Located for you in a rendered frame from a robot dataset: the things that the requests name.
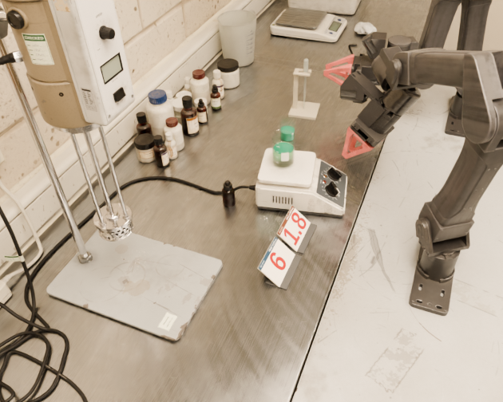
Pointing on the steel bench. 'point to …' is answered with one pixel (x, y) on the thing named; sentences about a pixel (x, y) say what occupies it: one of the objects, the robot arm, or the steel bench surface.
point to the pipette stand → (302, 101)
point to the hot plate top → (275, 176)
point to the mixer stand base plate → (139, 283)
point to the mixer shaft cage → (116, 219)
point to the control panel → (329, 183)
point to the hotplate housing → (297, 198)
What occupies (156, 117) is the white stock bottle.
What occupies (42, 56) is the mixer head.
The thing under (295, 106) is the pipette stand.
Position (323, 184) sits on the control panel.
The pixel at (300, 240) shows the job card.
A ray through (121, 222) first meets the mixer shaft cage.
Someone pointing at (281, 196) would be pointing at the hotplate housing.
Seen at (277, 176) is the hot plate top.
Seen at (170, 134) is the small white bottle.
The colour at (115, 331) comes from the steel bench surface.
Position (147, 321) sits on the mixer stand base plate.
